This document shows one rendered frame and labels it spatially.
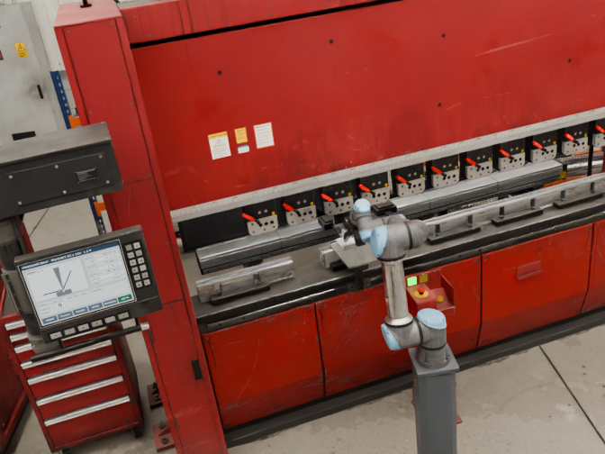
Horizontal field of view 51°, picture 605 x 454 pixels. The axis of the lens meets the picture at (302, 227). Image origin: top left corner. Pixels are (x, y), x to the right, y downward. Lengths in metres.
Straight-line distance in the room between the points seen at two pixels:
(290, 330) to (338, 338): 0.28
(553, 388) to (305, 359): 1.42
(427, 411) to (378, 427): 0.77
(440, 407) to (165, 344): 1.28
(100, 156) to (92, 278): 0.46
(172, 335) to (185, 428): 0.56
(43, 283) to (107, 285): 0.22
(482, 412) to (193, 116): 2.20
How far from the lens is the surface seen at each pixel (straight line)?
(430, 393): 2.86
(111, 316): 2.54
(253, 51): 2.86
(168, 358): 3.11
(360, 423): 3.68
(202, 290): 3.21
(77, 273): 2.45
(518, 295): 3.89
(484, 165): 3.51
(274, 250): 3.49
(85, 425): 3.78
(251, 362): 3.36
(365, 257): 3.15
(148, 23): 2.76
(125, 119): 2.62
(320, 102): 2.99
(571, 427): 3.73
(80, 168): 2.32
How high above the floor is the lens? 2.57
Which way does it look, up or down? 27 degrees down
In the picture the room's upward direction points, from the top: 8 degrees counter-clockwise
